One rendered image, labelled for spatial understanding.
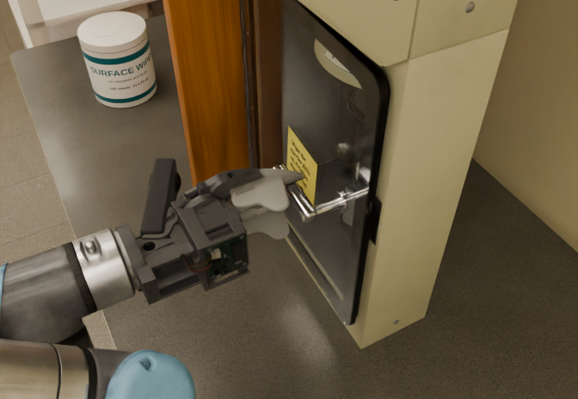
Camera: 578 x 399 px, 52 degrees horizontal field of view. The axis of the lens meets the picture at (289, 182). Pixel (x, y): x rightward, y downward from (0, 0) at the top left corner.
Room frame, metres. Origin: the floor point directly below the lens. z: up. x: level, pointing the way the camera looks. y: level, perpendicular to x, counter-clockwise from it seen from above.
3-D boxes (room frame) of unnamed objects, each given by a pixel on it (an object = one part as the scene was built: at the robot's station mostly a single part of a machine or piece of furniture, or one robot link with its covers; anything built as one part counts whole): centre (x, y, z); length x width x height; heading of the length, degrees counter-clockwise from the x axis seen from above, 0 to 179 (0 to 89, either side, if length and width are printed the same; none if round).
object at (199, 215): (0.40, 0.11, 1.20); 0.12 x 0.09 x 0.08; 118
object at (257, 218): (0.45, 0.02, 1.18); 0.09 x 0.06 x 0.03; 118
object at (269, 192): (0.45, 0.02, 1.22); 0.09 x 0.06 x 0.03; 118
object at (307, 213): (0.48, -0.02, 1.20); 0.10 x 0.05 x 0.03; 27
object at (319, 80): (0.55, -0.01, 1.19); 0.30 x 0.01 x 0.40; 27
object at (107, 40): (1.03, 0.34, 1.02); 0.13 x 0.13 x 0.15
